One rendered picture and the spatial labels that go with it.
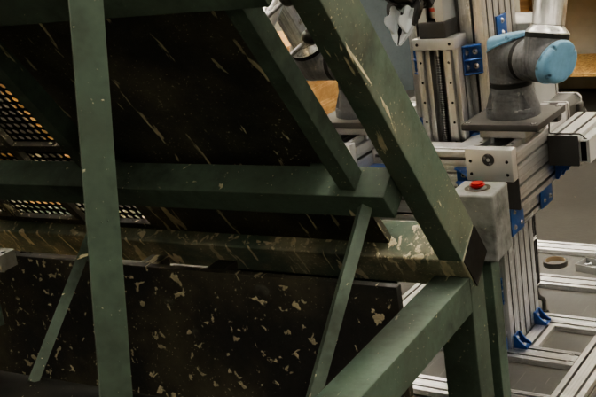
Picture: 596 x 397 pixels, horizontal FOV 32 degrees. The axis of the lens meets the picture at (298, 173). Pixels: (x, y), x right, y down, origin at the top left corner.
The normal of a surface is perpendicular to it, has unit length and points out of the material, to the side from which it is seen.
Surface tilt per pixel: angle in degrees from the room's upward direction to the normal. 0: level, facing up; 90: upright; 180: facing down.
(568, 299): 0
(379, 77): 90
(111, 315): 83
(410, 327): 0
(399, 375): 90
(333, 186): 36
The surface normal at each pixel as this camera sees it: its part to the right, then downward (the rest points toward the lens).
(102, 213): 0.25, 0.11
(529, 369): -0.14, -0.95
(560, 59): 0.51, 0.29
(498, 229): 0.86, 0.02
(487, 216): -0.49, 0.30
